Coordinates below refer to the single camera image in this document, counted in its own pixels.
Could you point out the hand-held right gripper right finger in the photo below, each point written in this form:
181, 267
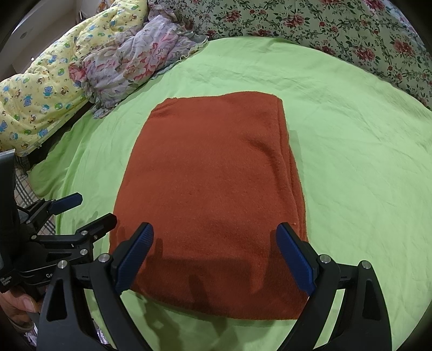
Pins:
297, 260

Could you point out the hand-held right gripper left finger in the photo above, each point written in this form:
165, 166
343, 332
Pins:
136, 256

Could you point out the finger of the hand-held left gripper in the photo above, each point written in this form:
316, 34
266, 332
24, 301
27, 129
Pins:
101, 224
69, 201

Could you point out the rust orange shirt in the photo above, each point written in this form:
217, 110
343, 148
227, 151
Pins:
209, 202

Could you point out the person's left hand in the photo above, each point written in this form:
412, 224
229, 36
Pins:
18, 305

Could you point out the plaid cloth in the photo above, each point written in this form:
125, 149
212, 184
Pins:
25, 189

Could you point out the light green bedsheet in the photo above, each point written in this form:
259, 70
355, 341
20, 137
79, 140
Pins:
354, 168

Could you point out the yellow cartoon print blanket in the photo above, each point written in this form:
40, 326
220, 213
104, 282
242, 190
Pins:
50, 84

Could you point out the purple floral cloth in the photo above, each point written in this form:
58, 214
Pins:
135, 57

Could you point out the red flowered quilt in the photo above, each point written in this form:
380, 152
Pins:
303, 30

